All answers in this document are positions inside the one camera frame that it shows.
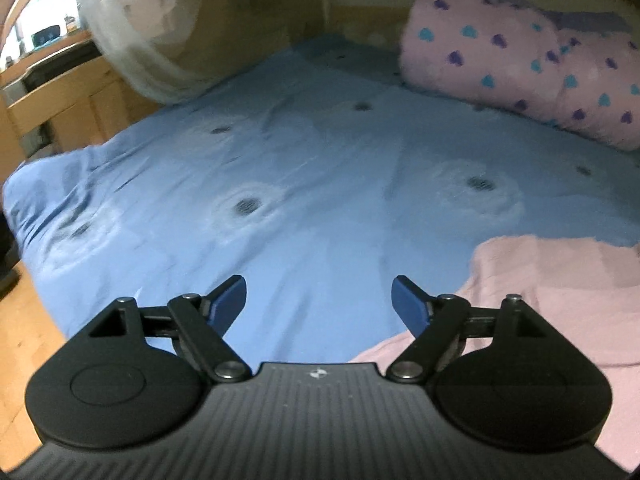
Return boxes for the pink heart-print blanket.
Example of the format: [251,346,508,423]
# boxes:
[397,0,640,152]

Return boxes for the pink knitted garment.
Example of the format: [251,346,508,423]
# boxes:
[349,236,640,472]

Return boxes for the wooden desk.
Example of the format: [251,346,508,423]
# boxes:
[0,29,153,162]

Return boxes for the blue bed sheet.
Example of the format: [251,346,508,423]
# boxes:
[2,35,640,367]

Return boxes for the wooden bed frame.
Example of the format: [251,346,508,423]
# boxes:
[167,0,416,92]

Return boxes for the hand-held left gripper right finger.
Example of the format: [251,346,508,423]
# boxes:
[387,275,552,384]

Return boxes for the white mosquito net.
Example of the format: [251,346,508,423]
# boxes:
[70,0,223,106]

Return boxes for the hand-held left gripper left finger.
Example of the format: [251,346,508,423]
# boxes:
[88,274,253,384]

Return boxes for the black alarm clock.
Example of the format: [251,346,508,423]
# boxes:
[31,25,62,45]

